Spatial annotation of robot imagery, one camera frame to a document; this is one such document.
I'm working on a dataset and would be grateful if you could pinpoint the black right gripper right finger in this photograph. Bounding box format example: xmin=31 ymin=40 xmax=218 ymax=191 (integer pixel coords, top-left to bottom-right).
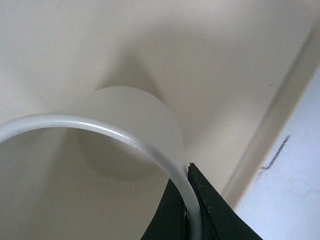
xmin=188 ymin=163 xmax=261 ymax=240

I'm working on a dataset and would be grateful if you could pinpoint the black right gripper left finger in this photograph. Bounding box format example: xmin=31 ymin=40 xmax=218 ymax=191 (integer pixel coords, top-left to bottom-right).
xmin=141 ymin=180 xmax=189 ymax=240

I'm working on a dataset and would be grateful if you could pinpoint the cream mug with black handle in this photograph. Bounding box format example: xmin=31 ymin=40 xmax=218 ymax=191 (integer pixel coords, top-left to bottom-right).
xmin=0 ymin=86 xmax=202 ymax=240

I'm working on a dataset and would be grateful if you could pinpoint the beige rectangular tray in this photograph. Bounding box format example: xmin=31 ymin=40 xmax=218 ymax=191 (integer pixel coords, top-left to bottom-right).
xmin=0 ymin=0 xmax=320 ymax=210

